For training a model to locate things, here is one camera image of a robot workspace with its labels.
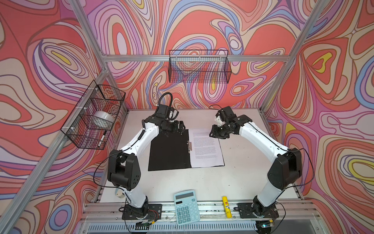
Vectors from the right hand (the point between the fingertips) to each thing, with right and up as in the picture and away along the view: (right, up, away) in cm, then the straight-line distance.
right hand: (212, 138), depth 84 cm
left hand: (-19, +7, +3) cm, 21 cm away
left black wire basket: (-67, +7, -8) cm, 68 cm away
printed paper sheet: (-2, -10, +11) cm, 15 cm away
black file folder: (-25, -10, +12) cm, 30 cm away
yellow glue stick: (+5, -34, -11) cm, 36 cm away
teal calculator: (-15, -34, -11) cm, 39 cm away
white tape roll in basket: (-58, +12, -11) cm, 60 cm away
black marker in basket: (-58, +1, -12) cm, 59 cm away
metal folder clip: (-13, -7, +14) cm, 20 cm away
